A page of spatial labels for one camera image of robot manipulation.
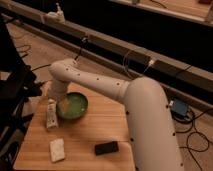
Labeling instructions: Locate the blue power box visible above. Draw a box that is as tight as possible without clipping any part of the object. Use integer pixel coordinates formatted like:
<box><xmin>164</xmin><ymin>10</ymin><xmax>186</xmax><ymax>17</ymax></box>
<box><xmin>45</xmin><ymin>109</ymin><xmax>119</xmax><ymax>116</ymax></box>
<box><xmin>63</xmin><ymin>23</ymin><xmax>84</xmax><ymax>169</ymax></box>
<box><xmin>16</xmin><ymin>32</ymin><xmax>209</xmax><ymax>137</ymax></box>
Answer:
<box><xmin>169</xmin><ymin>99</ymin><xmax>188</xmax><ymax>117</ymax></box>

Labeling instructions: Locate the black chair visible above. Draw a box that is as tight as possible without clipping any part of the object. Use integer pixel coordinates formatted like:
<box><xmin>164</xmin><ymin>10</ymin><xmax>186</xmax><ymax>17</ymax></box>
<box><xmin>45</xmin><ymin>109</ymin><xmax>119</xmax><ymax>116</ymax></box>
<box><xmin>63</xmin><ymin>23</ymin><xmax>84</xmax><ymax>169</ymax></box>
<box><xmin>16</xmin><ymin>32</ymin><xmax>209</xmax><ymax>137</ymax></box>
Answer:
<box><xmin>0</xmin><ymin>14</ymin><xmax>41</xmax><ymax>171</ymax></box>

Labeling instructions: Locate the white cable on rail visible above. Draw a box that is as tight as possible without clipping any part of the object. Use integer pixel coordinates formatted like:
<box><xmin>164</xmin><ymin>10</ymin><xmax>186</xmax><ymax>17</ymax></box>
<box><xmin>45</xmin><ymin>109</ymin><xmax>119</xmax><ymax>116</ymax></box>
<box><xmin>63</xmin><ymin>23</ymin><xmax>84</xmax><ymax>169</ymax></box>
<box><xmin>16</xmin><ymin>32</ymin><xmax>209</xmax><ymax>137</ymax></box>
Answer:
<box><xmin>121</xmin><ymin>49</ymin><xmax>156</xmax><ymax>79</ymax></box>

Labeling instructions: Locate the tan suction gripper tip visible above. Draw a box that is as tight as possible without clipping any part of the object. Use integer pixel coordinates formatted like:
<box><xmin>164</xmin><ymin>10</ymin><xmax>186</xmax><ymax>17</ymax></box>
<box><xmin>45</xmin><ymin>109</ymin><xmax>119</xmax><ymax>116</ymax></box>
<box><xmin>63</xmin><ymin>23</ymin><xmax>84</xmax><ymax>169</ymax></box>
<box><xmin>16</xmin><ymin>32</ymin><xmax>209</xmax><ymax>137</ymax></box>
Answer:
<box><xmin>57</xmin><ymin>99</ymin><xmax>69</xmax><ymax>113</ymax></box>

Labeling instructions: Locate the white object on rail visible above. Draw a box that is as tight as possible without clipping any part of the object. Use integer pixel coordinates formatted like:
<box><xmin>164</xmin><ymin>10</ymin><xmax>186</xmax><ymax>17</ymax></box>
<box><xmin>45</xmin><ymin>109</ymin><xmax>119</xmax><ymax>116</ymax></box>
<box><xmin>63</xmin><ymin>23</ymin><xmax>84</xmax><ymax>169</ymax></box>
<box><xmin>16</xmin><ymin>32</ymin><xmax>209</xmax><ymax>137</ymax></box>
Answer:
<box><xmin>46</xmin><ymin>4</ymin><xmax>65</xmax><ymax>23</ymax></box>

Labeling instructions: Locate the black smartphone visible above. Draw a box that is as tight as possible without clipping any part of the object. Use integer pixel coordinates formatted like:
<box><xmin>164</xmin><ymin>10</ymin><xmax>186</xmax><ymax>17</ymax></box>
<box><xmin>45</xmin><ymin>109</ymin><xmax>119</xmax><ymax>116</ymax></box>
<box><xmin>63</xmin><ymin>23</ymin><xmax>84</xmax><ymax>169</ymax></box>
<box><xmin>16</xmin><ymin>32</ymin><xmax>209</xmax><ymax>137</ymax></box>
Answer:
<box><xmin>94</xmin><ymin>141</ymin><xmax>119</xmax><ymax>155</ymax></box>

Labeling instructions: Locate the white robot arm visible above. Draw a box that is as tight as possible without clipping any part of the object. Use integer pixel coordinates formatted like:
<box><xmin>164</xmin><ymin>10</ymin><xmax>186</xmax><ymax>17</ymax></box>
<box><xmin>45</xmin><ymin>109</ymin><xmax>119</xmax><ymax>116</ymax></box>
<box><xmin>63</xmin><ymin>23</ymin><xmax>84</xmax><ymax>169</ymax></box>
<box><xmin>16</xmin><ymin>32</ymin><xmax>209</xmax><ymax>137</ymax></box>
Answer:
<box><xmin>48</xmin><ymin>59</ymin><xmax>185</xmax><ymax>171</ymax></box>

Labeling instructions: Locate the black cable left floor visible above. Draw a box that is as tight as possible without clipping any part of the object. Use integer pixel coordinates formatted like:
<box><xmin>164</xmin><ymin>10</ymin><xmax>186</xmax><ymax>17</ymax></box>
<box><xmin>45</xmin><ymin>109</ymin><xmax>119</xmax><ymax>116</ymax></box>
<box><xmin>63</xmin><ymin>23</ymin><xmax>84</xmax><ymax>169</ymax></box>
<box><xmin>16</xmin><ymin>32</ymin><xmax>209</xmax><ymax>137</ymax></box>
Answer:
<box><xmin>16</xmin><ymin>38</ymin><xmax>88</xmax><ymax>83</ymax></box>

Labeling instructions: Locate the black cables right floor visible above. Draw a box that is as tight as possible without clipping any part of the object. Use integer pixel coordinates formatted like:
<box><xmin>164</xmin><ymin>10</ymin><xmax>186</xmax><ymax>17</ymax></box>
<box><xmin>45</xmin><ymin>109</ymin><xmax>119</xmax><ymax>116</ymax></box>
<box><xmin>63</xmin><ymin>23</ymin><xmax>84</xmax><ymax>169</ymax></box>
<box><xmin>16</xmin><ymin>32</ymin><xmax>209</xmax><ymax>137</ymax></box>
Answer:
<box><xmin>169</xmin><ymin>106</ymin><xmax>213</xmax><ymax>171</ymax></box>

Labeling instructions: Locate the long metal rail beam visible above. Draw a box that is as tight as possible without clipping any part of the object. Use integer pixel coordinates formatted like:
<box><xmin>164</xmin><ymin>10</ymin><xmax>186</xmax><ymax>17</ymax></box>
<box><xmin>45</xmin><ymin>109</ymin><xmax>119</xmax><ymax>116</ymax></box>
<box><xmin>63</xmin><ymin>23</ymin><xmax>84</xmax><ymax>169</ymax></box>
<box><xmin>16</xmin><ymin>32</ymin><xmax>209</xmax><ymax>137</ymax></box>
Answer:
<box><xmin>0</xmin><ymin>0</ymin><xmax>213</xmax><ymax>116</ymax></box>

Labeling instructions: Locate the green ceramic bowl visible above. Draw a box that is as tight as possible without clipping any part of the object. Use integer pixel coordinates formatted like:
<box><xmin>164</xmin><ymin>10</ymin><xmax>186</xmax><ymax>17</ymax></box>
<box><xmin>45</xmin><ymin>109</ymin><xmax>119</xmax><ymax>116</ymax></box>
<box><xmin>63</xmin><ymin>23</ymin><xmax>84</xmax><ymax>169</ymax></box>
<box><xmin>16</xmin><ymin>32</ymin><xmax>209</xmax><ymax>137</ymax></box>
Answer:
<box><xmin>56</xmin><ymin>92</ymin><xmax>88</xmax><ymax>120</ymax></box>

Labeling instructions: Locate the white squeeze bottle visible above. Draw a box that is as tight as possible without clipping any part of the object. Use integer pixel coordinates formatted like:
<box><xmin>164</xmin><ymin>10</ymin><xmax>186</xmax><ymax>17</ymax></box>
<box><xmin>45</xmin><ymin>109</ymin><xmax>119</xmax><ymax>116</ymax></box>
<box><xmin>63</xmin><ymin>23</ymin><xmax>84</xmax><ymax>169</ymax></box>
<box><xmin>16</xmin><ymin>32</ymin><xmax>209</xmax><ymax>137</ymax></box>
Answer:
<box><xmin>46</xmin><ymin>99</ymin><xmax>58</xmax><ymax>130</ymax></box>

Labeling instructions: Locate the white sponge block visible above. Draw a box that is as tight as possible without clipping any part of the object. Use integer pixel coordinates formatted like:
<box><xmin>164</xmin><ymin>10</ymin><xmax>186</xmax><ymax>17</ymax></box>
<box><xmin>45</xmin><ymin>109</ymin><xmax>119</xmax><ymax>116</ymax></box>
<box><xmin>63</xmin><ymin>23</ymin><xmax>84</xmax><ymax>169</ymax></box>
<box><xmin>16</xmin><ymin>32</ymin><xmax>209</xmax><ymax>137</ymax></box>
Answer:
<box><xmin>50</xmin><ymin>138</ymin><xmax>65</xmax><ymax>162</ymax></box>

